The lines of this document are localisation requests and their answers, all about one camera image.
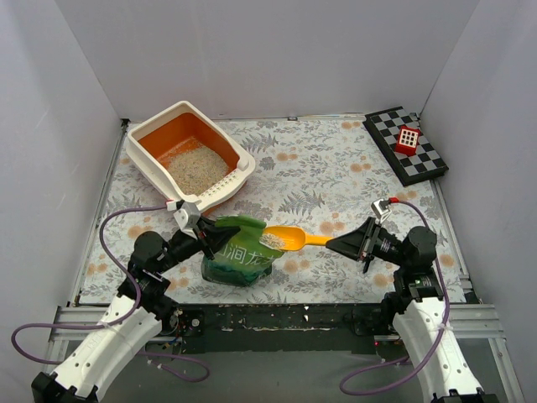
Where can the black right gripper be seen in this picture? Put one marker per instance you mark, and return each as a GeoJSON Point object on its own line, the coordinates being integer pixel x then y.
{"type": "Point", "coordinates": [370, 243]}

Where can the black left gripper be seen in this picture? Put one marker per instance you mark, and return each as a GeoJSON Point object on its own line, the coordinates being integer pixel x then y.
{"type": "Point", "coordinates": [204, 238]}

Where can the green cat litter bag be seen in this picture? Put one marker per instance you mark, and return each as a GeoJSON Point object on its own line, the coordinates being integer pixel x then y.
{"type": "Point", "coordinates": [244, 259]}

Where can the yellow plastic litter scoop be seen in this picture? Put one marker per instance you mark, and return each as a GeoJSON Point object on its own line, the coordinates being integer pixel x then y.
{"type": "Point", "coordinates": [290, 239]}

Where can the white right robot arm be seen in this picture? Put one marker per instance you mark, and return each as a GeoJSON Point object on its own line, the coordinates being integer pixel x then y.
{"type": "Point", "coordinates": [418, 309]}

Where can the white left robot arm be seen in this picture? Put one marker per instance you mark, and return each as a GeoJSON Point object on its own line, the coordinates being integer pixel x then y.
{"type": "Point", "coordinates": [139, 312]}

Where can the white and orange litter box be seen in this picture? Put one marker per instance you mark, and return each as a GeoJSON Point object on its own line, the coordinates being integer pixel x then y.
{"type": "Point", "coordinates": [179, 129]}

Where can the small black clip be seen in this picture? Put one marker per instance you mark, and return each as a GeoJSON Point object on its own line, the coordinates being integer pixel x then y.
{"type": "Point", "coordinates": [366, 266]}

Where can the floral patterned table mat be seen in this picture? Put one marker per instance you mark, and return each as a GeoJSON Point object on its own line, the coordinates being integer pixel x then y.
{"type": "Point", "coordinates": [320, 175]}

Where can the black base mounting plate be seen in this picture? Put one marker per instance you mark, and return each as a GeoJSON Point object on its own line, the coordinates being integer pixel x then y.
{"type": "Point", "coordinates": [229, 328]}

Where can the red grid block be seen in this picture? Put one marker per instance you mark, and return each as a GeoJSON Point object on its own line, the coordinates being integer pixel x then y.
{"type": "Point", "coordinates": [407, 141]}

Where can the black and grey checkerboard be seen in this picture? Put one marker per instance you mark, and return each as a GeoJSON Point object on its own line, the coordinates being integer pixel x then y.
{"type": "Point", "coordinates": [384, 127]}

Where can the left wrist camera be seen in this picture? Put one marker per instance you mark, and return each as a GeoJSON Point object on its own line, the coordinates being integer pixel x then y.
{"type": "Point", "coordinates": [186, 214]}

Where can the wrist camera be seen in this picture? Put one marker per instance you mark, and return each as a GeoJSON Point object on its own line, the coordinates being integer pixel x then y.
{"type": "Point", "coordinates": [382, 209]}
{"type": "Point", "coordinates": [186, 214]}

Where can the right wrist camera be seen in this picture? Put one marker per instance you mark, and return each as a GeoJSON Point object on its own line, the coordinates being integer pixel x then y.
{"type": "Point", "coordinates": [382, 209]}

